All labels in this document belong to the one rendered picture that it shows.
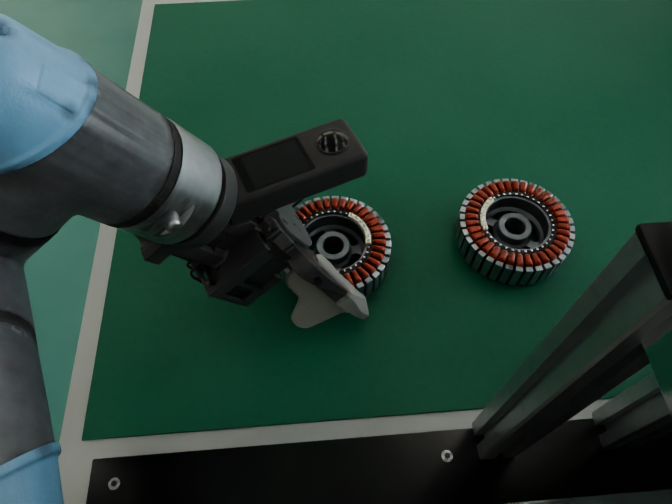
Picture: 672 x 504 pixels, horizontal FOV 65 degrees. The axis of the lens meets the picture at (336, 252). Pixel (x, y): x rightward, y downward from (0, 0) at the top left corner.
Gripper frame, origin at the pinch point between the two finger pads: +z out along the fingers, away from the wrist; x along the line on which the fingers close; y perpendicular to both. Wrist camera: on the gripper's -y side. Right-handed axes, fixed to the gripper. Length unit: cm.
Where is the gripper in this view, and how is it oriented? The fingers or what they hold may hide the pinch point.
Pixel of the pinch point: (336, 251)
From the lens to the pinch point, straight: 53.1
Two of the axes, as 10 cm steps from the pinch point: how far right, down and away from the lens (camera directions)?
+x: 4.7, 7.5, -4.7
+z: 4.4, 2.6, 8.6
